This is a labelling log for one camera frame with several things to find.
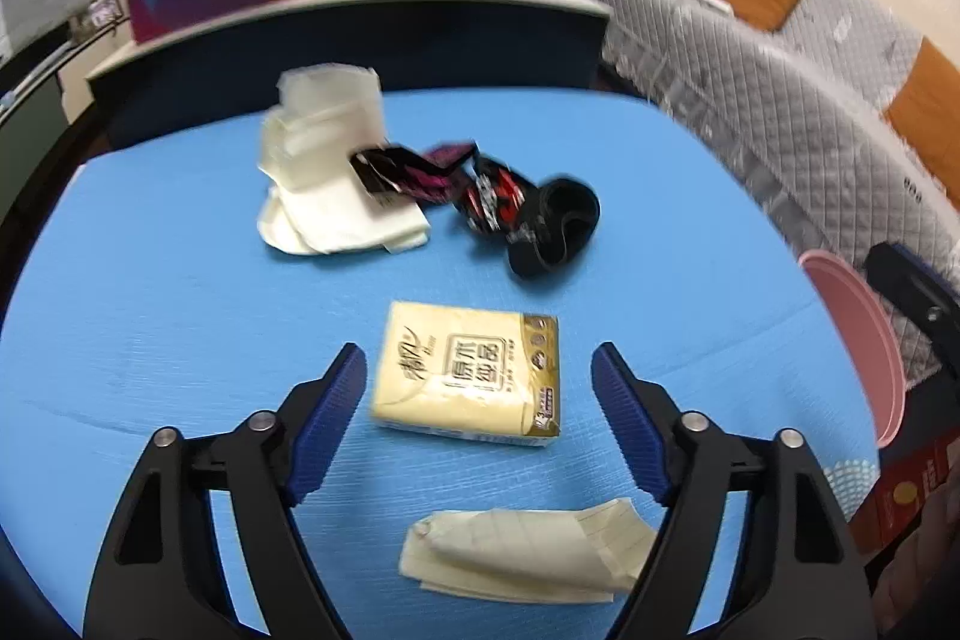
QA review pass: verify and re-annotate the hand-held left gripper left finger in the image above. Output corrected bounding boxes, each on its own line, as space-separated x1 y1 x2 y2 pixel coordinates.
81 342 368 640

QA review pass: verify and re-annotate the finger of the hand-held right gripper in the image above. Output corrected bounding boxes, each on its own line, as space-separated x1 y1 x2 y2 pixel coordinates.
896 242 960 302
862 244 960 386

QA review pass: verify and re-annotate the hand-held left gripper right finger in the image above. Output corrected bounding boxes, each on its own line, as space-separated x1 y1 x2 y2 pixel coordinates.
590 342 878 640

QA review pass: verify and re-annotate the pink plastic basin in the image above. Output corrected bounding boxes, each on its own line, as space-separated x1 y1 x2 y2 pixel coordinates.
797 248 905 450

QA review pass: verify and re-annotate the yellow tissue pack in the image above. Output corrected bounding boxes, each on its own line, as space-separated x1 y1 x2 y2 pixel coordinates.
370 300 562 447

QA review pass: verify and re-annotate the person's right hand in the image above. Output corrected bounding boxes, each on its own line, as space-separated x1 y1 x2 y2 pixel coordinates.
874 512 960 640

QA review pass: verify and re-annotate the cream folded napkin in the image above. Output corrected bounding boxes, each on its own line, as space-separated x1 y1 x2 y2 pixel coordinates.
397 497 661 605

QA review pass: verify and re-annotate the red cardboard box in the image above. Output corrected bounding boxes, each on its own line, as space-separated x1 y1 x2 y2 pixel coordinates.
847 426 960 555

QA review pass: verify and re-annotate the white folded napkin pile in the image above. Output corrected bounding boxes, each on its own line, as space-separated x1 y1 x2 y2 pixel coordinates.
257 64 432 256

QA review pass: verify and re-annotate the sofa with grey quilted cover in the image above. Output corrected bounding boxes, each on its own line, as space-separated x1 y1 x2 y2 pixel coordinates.
532 0 960 378

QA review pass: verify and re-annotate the red black wrapper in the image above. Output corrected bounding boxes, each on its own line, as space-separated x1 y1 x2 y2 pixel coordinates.
454 156 541 244

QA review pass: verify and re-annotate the white top coffee table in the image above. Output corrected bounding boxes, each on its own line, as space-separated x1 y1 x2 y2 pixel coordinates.
84 0 614 150

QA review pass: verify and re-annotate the television cabinet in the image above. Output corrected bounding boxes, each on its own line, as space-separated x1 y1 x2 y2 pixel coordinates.
0 40 76 221

